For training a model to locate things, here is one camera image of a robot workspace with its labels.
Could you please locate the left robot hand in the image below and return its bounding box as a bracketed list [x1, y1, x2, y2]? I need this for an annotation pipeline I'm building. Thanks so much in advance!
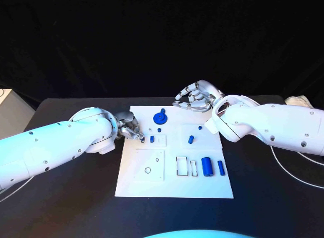
[112, 111, 146, 143]

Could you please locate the blue gear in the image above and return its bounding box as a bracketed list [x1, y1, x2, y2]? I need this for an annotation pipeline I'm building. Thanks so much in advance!
[153, 108, 169, 125]

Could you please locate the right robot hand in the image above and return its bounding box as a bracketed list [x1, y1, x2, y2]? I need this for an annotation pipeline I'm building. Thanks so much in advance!
[173, 79, 225, 113]

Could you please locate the thick blue cylinder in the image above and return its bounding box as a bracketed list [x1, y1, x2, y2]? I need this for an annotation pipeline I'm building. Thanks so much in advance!
[200, 157, 215, 177]

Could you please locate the white cloth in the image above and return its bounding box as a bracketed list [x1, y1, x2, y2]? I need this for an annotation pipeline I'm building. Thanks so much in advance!
[284, 95, 314, 109]

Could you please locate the white task board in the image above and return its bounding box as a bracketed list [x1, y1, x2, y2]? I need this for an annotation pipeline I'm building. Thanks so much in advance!
[114, 106, 235, 199]

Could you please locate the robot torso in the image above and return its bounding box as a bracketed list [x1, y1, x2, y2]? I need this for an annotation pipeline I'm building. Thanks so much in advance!
[143, 230, 256, 238]

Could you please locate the white box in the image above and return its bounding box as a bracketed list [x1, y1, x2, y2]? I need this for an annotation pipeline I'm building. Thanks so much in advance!
[0, 88, 36, 143]

